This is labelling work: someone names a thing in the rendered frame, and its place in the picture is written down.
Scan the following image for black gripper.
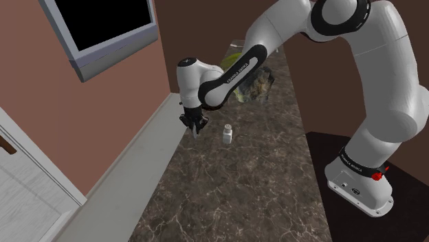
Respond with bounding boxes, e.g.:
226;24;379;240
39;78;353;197
179;106;209;140

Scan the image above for white salt shaker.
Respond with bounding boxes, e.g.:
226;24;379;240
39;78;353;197
222;123;234;145

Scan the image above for dark mottled rock-shaped object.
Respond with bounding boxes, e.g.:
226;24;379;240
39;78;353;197
234;65;276;103

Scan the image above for green leafy object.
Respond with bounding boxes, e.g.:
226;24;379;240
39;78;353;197
220;52;243;72

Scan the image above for grey framed window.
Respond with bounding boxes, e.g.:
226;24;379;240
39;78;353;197
37;0;160;83

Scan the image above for dark robot stand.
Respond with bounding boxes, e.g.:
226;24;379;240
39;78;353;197
305;131;429;242

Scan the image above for white door with brown handle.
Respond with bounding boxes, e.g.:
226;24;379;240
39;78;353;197
0;106;88;242

